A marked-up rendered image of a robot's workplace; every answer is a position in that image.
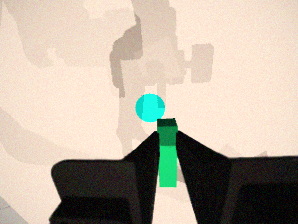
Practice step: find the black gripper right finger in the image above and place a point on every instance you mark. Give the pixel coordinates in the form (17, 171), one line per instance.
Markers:
(213, 179)

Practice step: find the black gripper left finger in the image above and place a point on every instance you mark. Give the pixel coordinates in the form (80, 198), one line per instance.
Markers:
(134, 177)

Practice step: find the green rectangular post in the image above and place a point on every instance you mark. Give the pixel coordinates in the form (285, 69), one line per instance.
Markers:
(167, 129)

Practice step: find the cyan circle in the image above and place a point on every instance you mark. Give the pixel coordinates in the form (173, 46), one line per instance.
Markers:
(150, 107)

